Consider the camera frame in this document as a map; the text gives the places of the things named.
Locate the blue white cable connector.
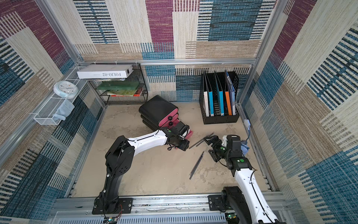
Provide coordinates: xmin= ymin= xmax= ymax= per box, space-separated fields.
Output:
xmin=244 ymin=119 xmax=251 ymax=130

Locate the white round clock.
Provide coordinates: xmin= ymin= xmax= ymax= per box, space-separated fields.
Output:
xmin=53 ymin=81 xmax=79 ymax=99

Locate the light blue binder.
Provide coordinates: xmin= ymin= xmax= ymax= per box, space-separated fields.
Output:
xmin=204 ymin=72 xmax=214 ymax=117

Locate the orange binder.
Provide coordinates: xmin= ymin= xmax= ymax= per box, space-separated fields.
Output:
xmin=225 ymin=71 xmax=232 ymax=116

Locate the white binder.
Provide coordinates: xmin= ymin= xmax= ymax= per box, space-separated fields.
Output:
xmin=203 ymin=73 xmax=210 ymax=117

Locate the black mesh shelf rack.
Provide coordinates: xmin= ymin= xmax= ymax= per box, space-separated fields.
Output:
xmin=90 ymin=64 xmax=148 ymax=106

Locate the dark blue binder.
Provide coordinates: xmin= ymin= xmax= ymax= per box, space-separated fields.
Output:
xmin=227 ymin=72 xmax=236 ymax=116

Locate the white folio box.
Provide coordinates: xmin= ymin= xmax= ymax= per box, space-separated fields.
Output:
xmin=77 ymin=64 xmax=133 ymax=79

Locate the light blue cloth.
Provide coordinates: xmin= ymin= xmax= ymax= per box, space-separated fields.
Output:
xmin=53 ymin=99 xmax=75 ymax=121

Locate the black plastic file organizer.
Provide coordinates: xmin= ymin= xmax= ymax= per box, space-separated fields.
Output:
xmin=199 ymin=71 xmax=241 ymax=125

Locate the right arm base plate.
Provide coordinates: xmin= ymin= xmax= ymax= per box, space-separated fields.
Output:
xmin=207 ymin=194 xmax=248 ymax=211

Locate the white wire basket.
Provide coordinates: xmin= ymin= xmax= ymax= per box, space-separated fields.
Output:
xmin=34 ymin=78 xmax=86 ymax=126

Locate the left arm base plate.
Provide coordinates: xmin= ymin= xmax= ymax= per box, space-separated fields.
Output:
xmin=92 ymin=197 xmax=133 ymax=215

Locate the black pink drawer unit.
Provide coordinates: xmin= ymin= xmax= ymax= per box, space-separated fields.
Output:
xmin=139 ymin=95 xmax=178 ymax=144

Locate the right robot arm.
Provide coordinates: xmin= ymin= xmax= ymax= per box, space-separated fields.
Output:
xmin=204 ymin=134 xmax=282 ymax=224

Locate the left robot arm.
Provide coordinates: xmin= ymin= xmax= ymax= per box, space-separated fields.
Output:
xmin=92 ymin=121 xmax=190 ymax=215

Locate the green book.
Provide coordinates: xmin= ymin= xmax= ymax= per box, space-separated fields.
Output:
xmin=97 ymin=81 xmax=139 ymax=91

